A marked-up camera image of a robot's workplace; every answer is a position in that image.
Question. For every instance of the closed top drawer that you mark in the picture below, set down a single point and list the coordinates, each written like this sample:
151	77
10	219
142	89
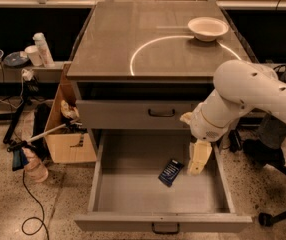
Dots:
134	114

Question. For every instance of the white rod tool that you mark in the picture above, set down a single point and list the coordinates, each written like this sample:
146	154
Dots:
23	143

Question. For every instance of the person's leg in jeans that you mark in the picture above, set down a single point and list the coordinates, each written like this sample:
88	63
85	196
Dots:
270	135

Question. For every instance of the white paper cup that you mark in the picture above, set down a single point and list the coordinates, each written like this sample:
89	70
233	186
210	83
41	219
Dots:
34	56

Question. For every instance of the open middle drawer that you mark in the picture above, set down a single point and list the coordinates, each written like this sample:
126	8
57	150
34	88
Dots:
127	195

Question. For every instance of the spray bottle with blue trigger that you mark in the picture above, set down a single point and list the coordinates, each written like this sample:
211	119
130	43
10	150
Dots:
26	158

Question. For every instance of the cardboard box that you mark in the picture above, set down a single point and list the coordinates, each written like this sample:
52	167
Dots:
67	144

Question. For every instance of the blue plate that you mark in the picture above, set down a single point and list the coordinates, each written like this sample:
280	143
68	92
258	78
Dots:
16	59

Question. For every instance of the white spray can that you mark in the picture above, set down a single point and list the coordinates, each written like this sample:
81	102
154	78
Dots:
44	50

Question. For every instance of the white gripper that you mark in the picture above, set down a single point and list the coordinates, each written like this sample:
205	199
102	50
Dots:
204	125

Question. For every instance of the grey drawer cabinet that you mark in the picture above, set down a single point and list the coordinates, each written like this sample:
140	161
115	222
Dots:
144	50

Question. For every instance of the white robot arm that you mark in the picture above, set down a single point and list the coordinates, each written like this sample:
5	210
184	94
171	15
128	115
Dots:
239	88

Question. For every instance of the black office chair base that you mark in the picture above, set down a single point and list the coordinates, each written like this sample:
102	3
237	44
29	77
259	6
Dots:
266	219

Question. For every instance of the white bowl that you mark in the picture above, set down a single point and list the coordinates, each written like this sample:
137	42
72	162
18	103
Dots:
207	29

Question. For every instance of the dark blue rxbar packet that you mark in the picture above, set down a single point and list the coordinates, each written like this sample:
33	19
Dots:
170	172

